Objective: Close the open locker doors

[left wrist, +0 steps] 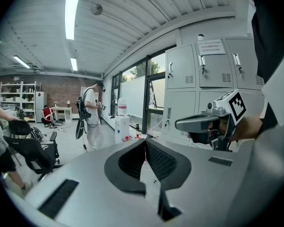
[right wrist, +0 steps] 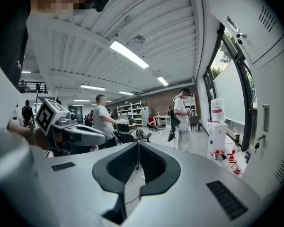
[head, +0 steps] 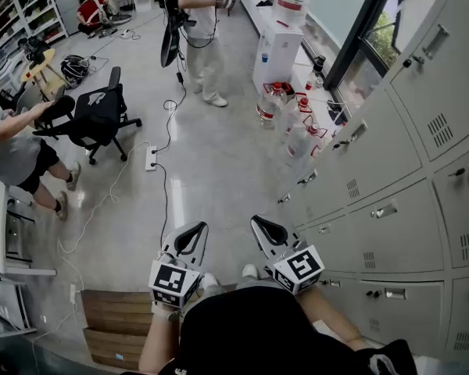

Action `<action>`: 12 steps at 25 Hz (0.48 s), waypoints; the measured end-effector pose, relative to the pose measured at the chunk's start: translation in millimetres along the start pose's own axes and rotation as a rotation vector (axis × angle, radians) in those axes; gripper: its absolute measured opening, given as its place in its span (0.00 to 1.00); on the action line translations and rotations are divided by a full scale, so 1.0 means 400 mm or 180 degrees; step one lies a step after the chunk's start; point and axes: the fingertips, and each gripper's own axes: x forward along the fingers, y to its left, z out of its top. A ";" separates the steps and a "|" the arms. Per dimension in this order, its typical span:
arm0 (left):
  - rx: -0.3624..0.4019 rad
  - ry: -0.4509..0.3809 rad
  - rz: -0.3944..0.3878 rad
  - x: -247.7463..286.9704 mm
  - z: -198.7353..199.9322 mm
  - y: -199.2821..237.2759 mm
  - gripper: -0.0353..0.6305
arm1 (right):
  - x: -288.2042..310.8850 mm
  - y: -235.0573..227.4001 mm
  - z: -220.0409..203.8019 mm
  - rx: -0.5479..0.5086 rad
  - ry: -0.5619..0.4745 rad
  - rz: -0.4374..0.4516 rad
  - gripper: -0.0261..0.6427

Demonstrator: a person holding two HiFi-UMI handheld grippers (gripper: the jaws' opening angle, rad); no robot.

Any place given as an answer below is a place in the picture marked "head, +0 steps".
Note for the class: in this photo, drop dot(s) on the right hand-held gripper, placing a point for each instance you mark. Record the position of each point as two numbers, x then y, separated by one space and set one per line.
301 268

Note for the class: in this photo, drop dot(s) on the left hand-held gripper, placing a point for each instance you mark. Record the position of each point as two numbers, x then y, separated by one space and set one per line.
172 281

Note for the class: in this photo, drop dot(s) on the grey metal locker cabinet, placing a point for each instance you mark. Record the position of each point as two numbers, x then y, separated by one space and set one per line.
394 240

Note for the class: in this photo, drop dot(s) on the person's right forearm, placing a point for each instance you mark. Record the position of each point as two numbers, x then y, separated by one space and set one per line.
328 315

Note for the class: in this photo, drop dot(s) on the person's left forearm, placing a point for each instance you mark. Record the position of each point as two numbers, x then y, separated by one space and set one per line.
156 346

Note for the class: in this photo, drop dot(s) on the person's right shoe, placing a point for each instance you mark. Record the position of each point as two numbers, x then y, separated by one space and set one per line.
250 272

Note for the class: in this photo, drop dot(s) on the person's shoe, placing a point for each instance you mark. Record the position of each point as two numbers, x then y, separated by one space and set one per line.
209 280
250 272

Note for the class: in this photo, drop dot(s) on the person's left shoe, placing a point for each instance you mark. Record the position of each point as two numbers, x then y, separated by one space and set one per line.
209 280

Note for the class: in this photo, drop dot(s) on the white power strip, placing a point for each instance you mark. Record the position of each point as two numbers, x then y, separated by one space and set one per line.
151 156

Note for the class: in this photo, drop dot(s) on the person's black shirt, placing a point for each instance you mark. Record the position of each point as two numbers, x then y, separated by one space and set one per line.
258 334

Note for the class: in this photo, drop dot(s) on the clear water jug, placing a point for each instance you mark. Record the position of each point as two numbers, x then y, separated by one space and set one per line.
297 115
301 147
269 111

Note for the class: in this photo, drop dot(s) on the wooden platform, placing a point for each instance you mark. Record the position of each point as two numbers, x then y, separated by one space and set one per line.
117 318

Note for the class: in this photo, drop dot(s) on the red cup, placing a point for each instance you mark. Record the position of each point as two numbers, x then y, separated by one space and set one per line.
309 85

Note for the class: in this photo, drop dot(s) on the black office chair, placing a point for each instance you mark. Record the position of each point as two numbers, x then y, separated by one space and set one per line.
97 108

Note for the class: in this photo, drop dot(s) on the black thermos flask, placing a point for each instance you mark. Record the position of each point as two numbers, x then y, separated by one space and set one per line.
318 72

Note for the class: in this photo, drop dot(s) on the blue cup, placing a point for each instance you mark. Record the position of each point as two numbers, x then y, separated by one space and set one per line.
264 58

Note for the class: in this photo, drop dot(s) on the dark grey chair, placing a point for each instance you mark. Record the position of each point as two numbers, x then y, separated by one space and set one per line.
58 108

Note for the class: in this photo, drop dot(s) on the white water dispenser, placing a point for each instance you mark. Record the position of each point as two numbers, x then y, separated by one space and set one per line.
281 53

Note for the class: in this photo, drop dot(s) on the black round floor fan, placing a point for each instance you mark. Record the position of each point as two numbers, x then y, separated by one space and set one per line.
75 70

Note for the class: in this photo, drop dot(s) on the round wooden table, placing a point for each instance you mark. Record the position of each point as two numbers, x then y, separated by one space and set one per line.
43 66

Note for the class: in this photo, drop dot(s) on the black framed window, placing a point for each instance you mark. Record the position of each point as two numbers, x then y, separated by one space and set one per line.
379 33

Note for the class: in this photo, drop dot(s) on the large water dispenser bottle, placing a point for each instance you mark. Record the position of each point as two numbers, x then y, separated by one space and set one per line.
293 2

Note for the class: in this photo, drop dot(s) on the white refrigerator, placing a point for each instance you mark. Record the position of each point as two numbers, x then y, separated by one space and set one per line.
64 2

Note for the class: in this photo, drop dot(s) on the white bookshelf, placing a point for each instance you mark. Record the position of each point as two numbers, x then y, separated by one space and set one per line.
19 14

